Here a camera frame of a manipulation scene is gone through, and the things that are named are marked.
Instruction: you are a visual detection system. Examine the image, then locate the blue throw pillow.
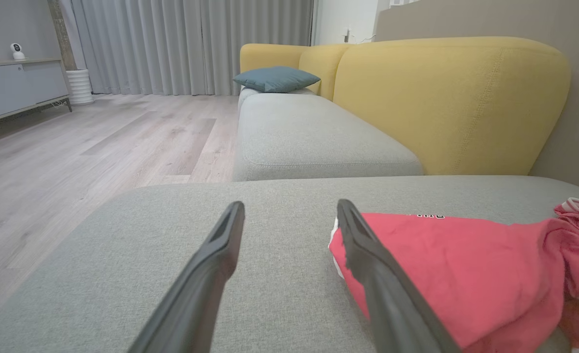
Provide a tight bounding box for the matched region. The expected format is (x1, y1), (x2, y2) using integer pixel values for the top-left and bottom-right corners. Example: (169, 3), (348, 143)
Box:
(233, 66), (321, 94)

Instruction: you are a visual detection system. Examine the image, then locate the narrow yellow sofa backrest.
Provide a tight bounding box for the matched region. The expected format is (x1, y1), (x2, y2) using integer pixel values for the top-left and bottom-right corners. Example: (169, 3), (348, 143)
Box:
(298, 44), (352, 101)

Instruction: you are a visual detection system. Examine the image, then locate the grey pleated curtain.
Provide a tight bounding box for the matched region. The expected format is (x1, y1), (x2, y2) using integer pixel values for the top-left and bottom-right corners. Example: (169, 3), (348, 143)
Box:
(71, 0), (315, 97)

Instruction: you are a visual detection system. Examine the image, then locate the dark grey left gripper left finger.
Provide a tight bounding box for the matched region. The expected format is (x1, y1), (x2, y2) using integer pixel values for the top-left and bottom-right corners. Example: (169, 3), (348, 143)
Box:
(127, 201), (246, 353)

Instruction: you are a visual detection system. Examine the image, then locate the red basketball jersey number 23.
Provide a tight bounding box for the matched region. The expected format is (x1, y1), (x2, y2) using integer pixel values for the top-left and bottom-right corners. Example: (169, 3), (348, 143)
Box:
(328, 212), (572, 353)

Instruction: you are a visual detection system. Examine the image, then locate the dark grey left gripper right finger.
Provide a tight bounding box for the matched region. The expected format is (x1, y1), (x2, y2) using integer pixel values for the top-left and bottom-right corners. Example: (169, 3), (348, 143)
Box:
(337, 199), (461, 353)

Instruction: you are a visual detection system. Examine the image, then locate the wide yellow sofa backrest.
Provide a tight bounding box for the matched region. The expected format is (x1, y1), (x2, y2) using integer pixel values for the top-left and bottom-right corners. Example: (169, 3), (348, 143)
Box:
(332, 36), (572, 176)

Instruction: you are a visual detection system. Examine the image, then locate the brown wooden pillar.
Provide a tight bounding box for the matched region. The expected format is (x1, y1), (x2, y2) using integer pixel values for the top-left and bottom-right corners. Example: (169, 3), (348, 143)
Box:
(48, 0), (78, 72)

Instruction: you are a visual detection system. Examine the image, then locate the white ribbed cylindrical appliance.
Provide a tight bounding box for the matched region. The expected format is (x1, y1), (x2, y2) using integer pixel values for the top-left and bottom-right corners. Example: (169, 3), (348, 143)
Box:
(66, 69), (95, 106)

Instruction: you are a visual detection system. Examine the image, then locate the yellow sofa end backrest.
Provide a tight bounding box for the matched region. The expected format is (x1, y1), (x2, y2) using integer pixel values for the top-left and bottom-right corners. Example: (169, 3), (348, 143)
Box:
(239, 43), (310, 75)

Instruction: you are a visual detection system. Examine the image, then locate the grey sideboard cabinet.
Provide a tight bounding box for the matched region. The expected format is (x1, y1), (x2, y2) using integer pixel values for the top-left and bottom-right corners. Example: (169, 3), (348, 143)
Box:
(0, 58), (73, 128)

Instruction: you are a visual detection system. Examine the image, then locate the large grey sofa seat cushion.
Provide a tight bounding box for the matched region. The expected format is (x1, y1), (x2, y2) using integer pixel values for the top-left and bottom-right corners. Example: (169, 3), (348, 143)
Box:
(0, 175), (579, 353)

